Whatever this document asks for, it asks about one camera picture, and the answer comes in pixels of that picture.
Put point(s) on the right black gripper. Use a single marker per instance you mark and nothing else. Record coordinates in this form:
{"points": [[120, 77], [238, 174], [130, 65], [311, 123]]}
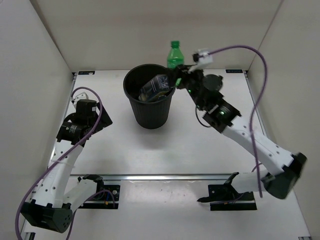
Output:
{"points": [[182, 72]]}

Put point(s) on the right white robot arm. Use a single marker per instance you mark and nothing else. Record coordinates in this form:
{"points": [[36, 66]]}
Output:
{"points": [[282, 167]]}

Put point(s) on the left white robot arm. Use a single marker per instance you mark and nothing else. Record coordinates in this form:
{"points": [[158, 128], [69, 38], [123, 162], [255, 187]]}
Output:
{"points": [[51, 207]]}

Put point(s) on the black plastic bin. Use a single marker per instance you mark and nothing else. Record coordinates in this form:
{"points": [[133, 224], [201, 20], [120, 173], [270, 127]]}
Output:
{"points": [[149, 115]]}

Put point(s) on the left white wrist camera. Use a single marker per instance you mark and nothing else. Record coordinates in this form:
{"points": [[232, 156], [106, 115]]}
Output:
{"points": [[78, 97]]}

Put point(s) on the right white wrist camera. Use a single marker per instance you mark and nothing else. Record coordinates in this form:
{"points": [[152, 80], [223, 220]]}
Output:
{"points": [[202, 59]]}

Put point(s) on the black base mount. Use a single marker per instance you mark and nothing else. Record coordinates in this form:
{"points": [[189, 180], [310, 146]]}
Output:
{"points": [[223, 197], [107, 200]]}

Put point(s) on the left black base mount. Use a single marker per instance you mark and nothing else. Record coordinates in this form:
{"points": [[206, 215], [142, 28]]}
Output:
{"points": [[107, 200]]}

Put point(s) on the green soda bottle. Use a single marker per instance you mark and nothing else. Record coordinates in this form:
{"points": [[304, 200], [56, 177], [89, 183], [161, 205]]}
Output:
{"points": [[175, 56]]}

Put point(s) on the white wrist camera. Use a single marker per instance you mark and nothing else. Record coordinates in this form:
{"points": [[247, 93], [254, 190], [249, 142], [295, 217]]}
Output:
{"points": [[202, 59], [78, 97]]}

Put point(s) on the blue label water bottle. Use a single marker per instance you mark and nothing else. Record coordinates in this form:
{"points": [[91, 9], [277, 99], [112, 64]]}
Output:
{"points": [[154, 89]]}

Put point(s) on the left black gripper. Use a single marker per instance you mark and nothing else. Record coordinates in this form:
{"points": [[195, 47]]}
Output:
{"points": [[104, 121]]}

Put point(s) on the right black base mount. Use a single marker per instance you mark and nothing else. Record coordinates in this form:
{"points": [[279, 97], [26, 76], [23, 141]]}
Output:
{"points": [[223, 197]]}

